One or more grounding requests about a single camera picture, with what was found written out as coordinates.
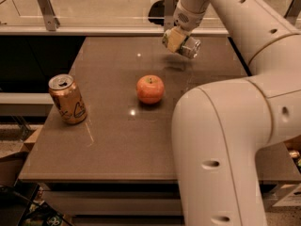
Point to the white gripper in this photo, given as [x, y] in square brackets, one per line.
[187, 19]

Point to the white green 7up can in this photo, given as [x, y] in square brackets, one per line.
[189, 49]

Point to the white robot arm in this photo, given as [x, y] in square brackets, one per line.
[218, 128]

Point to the gold soda can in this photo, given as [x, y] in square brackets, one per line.
[67, 98]

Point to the black office chair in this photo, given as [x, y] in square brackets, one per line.
[157, 13]

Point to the orange red apple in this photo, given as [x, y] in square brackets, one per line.
[150, 89]

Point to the glass barrier panel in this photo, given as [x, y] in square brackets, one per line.
[79, 13]

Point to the green snack package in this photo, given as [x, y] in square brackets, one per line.
[42, 214]

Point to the middle metal glass bracket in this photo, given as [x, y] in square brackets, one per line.
[168, 14]

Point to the metal glass bracket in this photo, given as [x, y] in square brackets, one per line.
[168, 14]
[293, 11]
[50, 20]

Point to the right metal glass bracket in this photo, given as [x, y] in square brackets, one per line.
[293, 11]

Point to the left metal glass bracket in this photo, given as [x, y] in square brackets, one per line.
[50, 20]

